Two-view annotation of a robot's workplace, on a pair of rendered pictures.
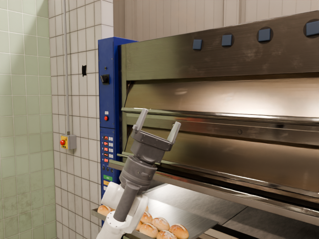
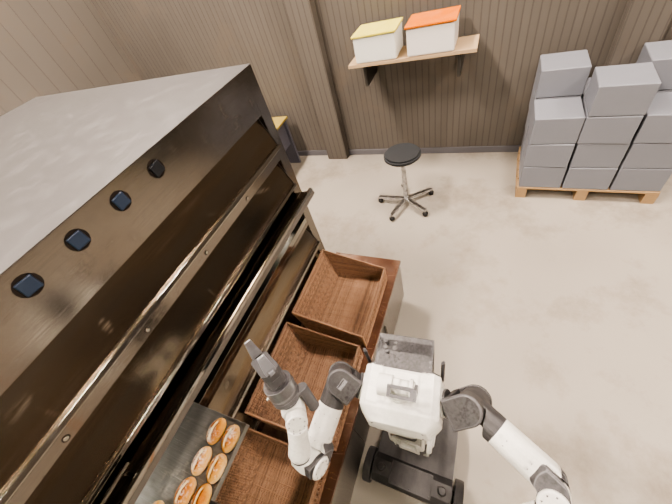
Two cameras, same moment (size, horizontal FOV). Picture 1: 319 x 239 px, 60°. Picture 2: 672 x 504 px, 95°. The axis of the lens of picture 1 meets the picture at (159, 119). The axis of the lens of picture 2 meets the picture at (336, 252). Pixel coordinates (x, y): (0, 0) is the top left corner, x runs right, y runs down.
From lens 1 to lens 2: 0.97 m
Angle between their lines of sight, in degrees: 90
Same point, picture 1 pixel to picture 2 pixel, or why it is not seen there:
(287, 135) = (180, 286)
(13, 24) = not seen: outside the picture
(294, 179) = (208, 300)
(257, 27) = (57, 240)
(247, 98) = (125, 303)
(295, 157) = (193, 291)
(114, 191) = (300, 410)
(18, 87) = not seen: outside the picture
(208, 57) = (18, 328)
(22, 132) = not seen: outside the picture
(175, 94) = (12, 423)
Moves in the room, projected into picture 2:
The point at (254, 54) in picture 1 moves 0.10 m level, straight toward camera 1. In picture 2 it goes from (86, 265) to (115, 259)
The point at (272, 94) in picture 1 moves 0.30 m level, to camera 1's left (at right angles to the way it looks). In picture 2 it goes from (139, 276) to (130, 350)
